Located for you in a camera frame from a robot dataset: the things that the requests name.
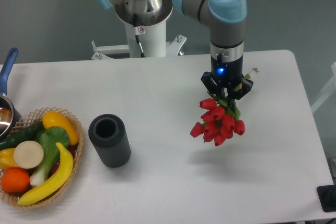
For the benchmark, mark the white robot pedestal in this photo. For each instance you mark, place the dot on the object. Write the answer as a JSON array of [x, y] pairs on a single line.
[[145, 27]]

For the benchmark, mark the orange fruit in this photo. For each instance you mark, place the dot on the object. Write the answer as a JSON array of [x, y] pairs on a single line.
[[15, 180]]

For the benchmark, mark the woven wicker basket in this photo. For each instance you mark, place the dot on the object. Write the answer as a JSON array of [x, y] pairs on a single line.
[[28, 120]]

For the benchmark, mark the green bok choy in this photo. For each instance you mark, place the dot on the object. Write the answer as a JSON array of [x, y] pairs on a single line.
[[48, 139]]

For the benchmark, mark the blue handled saucepan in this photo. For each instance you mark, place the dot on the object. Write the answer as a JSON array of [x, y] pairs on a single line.
[[9, 115]]

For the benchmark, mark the red fruit in basket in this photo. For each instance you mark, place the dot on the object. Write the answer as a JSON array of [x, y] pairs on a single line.
[[72, 150]]

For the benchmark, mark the black device at edge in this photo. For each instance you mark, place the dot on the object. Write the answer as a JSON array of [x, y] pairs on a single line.
[[326, 196]]

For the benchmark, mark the dark grey ribbed vase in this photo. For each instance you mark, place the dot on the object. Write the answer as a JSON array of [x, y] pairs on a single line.
[[108, 135]]

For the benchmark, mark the white frame at right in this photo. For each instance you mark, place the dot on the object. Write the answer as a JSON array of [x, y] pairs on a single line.
[[325, 92]]

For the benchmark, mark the red tulip bouquet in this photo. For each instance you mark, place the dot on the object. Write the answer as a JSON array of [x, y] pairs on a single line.
[[220, 121]]

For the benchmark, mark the beige round slice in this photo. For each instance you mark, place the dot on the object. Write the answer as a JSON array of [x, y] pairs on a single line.
[[28, 154]]

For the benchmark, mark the green cucumber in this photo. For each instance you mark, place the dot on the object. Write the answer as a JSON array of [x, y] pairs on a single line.
[[28, 133]]

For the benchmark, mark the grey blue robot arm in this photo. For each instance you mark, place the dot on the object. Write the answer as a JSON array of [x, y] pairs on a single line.
[[225, 19]]

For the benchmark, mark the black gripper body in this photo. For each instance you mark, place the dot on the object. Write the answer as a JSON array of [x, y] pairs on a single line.
[[227, 73]]

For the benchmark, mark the yellow bell pepper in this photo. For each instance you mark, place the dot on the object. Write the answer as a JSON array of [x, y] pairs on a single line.
[[7, 159]]

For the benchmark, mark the yellow banana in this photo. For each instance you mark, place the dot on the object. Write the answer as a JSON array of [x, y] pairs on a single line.
[[53, 183]]

